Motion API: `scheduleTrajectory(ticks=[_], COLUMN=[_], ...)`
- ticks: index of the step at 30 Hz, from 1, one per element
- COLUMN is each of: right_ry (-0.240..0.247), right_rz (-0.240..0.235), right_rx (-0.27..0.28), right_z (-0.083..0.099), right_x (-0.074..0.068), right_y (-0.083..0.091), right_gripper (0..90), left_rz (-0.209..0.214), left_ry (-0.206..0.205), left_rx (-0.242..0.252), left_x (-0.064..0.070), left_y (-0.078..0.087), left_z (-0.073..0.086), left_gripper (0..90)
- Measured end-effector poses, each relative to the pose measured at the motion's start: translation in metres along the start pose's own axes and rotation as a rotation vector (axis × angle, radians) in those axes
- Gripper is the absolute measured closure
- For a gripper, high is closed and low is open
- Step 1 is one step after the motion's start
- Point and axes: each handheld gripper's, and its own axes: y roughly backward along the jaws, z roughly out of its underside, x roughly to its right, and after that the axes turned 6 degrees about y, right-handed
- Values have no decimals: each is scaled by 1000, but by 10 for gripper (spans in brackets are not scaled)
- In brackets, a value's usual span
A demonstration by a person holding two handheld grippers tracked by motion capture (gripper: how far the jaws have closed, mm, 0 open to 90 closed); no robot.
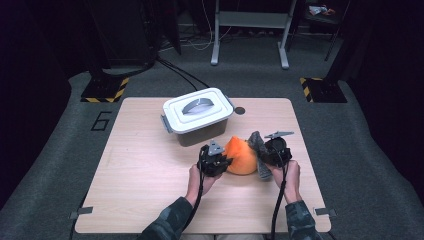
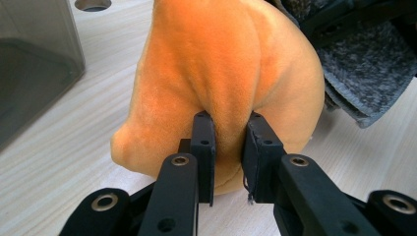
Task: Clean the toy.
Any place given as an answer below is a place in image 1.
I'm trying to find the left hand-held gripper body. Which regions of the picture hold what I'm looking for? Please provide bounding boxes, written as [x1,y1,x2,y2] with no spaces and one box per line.
[197,139,228,178]

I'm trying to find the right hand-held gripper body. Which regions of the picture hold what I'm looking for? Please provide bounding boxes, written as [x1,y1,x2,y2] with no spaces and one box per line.
[264,131,295,168]

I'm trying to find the orange plush toy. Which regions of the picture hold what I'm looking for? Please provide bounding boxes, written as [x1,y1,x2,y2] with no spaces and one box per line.
[222,135,258,176]

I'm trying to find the grey fluffy towel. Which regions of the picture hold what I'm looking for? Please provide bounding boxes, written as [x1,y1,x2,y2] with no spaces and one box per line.
[247,130,273,182]

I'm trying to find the brown translucent storage box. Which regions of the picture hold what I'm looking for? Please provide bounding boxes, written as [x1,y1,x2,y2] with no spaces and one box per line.
[175,118,230,148]

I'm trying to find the white lidded storage box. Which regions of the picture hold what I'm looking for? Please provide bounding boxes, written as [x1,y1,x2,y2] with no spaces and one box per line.
[160,87,236,135]

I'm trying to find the person's left hand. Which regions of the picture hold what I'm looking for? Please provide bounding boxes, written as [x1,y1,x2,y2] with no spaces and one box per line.
[188,163,223,208]

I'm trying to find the person's right hand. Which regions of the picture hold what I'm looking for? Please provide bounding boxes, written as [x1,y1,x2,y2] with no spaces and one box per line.
[269,160,302,204]

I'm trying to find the grey tape strip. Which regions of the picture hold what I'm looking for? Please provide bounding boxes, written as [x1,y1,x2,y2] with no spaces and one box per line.
[314,207,337,218]
[69,206,94,220]

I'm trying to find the striped black stand base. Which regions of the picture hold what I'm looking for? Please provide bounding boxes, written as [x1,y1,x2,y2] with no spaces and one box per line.
[80,75,130,104]
[299,77,348,104]

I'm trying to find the dark metal rack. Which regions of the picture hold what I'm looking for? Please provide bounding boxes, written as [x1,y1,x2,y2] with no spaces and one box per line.
[288,0,353,62]

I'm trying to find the white and orange clutter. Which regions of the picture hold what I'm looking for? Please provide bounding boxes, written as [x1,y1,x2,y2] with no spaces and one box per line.
[308,4,336,17]

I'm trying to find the black equipment cabinet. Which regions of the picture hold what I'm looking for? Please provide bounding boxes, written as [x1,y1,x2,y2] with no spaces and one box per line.
[84,0,183,69]

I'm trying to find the left hand-held gripper cable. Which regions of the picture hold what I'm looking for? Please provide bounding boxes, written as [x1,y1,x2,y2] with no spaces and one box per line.
[183,148,206,234]

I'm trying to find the hand-held gripper cable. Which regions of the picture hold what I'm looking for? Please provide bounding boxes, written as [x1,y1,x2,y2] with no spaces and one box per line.
[183,148,206,234]
[270,156,290,240]

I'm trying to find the right hand-held gripper cable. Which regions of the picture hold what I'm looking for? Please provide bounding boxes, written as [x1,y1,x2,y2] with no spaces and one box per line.
[270,156,290,240]

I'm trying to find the black floor cables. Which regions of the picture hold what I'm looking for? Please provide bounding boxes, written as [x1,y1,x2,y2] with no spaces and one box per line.
[156,56,211,91]

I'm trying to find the white floor cables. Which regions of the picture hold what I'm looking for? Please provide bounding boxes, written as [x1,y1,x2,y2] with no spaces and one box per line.
[159,0,234,53]

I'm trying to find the white metal stand frame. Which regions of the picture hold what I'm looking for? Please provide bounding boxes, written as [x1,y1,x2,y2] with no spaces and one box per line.
[210,0,298,70]

